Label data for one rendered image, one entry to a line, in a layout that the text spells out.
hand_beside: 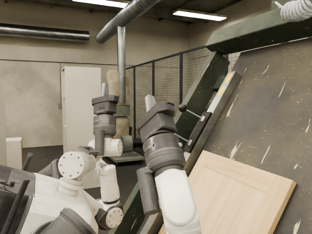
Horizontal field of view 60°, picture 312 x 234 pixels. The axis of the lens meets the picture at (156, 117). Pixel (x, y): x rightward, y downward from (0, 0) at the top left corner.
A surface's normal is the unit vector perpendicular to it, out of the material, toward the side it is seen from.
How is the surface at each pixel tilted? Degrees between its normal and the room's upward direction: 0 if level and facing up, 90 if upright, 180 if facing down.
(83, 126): 90
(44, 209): 47
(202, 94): 90
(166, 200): 53
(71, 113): 90
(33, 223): 84
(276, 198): 58
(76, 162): 79
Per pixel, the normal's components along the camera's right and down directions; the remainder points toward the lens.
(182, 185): -0.06, -0.54
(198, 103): 0.40, 0.07
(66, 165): -0.07, -0.11
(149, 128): -0.77, -0.19
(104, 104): -0.55, -0.15
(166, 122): 0.59, -0.55
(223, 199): -0.78, -0.51
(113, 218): 0.69, 0.06
